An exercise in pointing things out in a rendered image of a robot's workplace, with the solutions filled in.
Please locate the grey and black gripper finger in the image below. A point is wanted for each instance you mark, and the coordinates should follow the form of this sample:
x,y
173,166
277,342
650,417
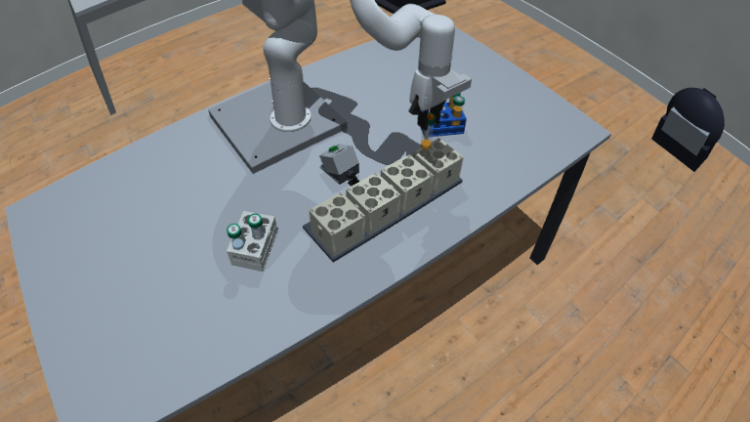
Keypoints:
x,y
423,120
436,111

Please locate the white tube rack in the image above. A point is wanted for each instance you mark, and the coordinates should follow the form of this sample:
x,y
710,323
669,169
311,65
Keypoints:
x,y
242,258

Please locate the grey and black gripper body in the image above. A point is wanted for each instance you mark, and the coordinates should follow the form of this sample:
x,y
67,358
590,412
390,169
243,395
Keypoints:
x,y
425,87

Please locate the blue tube rack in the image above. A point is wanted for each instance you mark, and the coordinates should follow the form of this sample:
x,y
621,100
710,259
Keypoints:
x,y
446,126

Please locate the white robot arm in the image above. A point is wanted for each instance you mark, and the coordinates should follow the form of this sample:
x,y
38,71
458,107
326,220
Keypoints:
x,y
283,47

